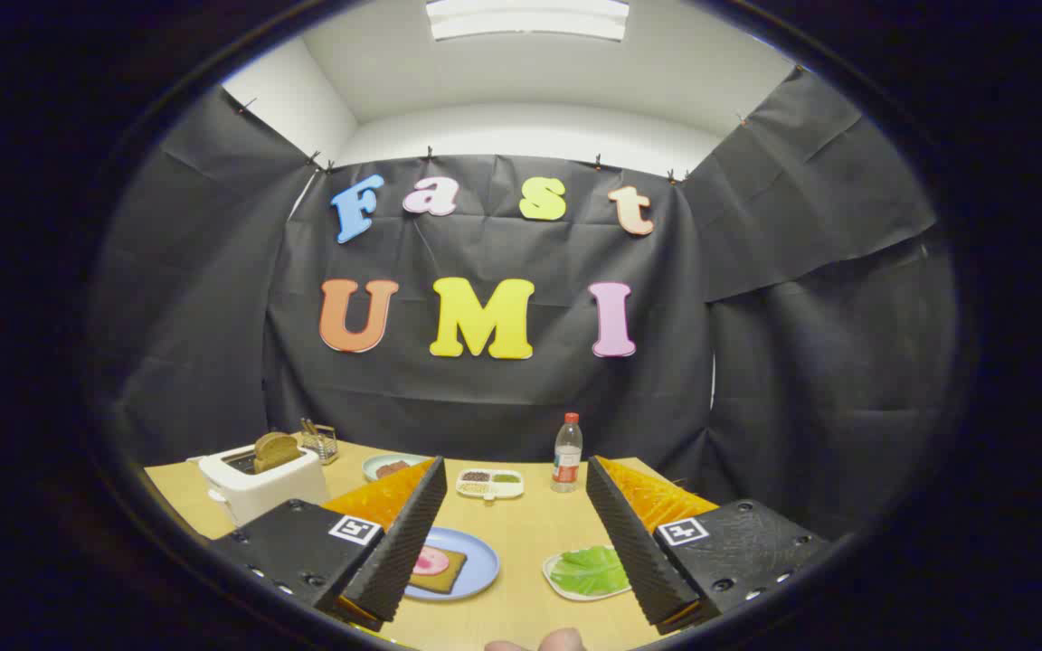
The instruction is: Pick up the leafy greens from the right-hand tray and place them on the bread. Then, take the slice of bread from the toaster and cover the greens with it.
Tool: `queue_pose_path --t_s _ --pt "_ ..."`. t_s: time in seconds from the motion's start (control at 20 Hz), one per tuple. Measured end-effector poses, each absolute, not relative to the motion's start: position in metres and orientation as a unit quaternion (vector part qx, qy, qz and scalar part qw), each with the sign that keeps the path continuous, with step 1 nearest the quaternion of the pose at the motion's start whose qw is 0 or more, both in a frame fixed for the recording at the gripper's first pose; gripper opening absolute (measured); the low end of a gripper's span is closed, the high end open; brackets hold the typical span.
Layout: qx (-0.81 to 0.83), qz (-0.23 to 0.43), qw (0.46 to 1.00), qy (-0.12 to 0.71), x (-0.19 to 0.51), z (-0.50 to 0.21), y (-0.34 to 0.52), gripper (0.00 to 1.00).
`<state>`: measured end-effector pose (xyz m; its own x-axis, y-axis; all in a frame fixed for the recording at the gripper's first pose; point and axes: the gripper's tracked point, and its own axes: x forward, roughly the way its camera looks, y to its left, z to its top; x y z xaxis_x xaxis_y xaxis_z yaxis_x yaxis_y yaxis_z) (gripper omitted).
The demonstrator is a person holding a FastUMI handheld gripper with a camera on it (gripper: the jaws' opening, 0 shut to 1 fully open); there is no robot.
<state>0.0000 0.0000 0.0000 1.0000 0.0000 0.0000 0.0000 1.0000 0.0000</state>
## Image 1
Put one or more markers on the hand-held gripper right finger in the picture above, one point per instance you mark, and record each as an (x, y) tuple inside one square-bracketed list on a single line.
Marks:
[(629, 542)]

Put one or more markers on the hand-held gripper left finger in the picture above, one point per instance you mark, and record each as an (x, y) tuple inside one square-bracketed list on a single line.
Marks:
[(408, 533)]

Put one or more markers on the green lettuce leaf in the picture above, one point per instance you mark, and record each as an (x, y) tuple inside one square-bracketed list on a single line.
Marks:
[(589, 570)]

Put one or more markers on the toasted bread slice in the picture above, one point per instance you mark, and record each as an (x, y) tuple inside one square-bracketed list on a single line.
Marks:
[(275, 450)]

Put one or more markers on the pink ham slice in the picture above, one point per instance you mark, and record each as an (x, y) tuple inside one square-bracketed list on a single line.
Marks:
[(431, 561)]

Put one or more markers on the dark brown bread slice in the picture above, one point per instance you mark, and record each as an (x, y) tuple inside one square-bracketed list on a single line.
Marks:
[(449, 579)]

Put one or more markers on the brown meat slice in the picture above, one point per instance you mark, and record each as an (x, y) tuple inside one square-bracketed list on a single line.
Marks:
[(393, 468)]

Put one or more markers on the pale green plate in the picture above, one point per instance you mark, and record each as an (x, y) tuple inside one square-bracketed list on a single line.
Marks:
[(374, 467)]

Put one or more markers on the blue plate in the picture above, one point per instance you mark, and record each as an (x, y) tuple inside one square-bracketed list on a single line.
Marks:
[(480, 565)]

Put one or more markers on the small white plate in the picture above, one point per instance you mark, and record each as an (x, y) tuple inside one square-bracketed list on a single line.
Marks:
[(562, 589)]

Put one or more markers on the white divided condiment dish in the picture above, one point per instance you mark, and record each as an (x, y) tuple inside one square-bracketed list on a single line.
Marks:
[(489, 484)]

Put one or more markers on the clear bottle with red cap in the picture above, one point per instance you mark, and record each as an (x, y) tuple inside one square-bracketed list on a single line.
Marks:
[(566, 461)]

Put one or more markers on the white toaster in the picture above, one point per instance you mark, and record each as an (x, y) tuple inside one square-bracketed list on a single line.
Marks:
[(259, 493)]

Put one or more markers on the large ceiling light panel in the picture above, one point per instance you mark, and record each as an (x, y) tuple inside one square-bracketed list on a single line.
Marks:
[(525, 18)]

